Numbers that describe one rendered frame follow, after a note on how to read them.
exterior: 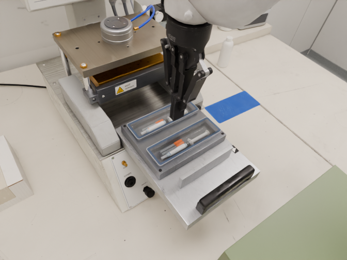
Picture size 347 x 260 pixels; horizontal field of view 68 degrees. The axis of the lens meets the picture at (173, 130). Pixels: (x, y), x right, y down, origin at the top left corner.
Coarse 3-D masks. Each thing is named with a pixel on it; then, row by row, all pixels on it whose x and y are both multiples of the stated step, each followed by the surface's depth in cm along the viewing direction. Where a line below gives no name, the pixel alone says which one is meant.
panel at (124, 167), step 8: (120, 152) 65; (112, 160) 64; (120, 160) 66; (128, 160) 67; (120, 168) 67; (128, 168) 68; (136, 168) 70; (120, 176) 68; (128, 176) 69; (136, 176) 71; (144, 176) 72; (120, 184) 68; (136, 184) 71; (144, 184) 73; (128, 192) 71; (136, 192) 72; (144, 192) 74; (128, 200) 72; (136, 200) 73; (128, 208) 73
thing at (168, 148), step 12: (204, 120) 64; (180, 132) 61; (192, 132) 61; (204, 132) 61; (216, 132) 62; (156, 144) 58; (168, 144) 58; (180, 144) 58; (192, 144) 58; (156, 156) 56; (168, 156) 56
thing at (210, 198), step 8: (248, 168) 55; (232, 176) 53; (240, 176) 53; (248, 176) 55; (224, 184) 52; (232, 184) 52; (216, 192) 50; (224, 192) 51; (200, 200) 49; (208, 200) 49; (216, 200) 51; (200, 208) 50
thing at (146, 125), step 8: (192, 104) 67; (152, 112) 64; (160, 112) 64; (168, 112) 64; (184, 112) 65; (136, 120) 62; (144, 120) 62; (152, 120) 62; (160, 120) 62; (168, 120) 63; (176, 120) 63; (136, 128) 60; (144, 128) 60; (152, 128) 61; (136, 136) 59
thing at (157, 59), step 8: (152, 56) 70; (160, 56) 70; (128, 64) 67; (136, 64) 67; (144, 64) 67; (152, 64) 68; (104, 72) 64; (112, 72) 64; (120, 72) 64; (128, 72) 65; (96, 80) 62; (104, 80) 62; (112, 80) 63
